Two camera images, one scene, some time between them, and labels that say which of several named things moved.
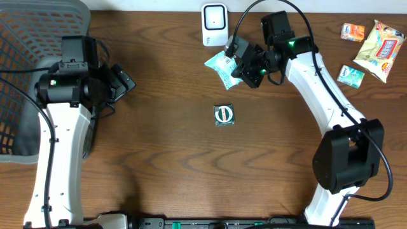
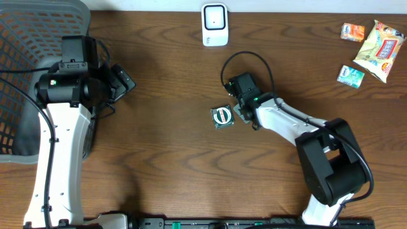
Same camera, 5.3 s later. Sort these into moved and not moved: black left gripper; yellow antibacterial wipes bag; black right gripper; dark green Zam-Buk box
Moved: black right gripper
Not moved: yellow antibacterial wipes bag; black left gripper; dark green Zam-Buk box
